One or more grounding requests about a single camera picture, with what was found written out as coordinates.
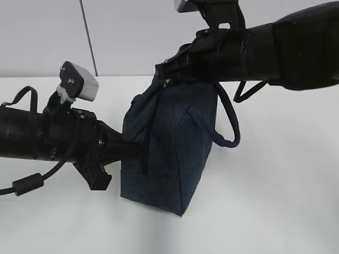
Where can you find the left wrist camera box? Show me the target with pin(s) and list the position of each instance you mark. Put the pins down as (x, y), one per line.
(76, 82)

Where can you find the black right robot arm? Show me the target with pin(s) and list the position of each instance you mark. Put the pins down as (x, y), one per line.
(297, 52)

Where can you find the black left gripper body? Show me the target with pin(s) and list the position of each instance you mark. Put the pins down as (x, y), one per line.
(83, 150)

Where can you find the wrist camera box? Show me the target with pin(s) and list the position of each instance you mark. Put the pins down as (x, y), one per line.
(76, 82)
(214, 12)

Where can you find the dark blue lunch bag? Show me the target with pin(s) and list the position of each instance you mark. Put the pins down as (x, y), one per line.
(175, 123)

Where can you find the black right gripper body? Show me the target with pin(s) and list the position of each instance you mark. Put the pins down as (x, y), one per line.
(195, 61)

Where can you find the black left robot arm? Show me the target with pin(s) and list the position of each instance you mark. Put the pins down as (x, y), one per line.
(21, 139)

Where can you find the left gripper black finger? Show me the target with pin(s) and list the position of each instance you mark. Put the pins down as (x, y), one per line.
(114, 147)

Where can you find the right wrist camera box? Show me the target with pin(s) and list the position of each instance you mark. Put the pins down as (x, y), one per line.
(214, 12)

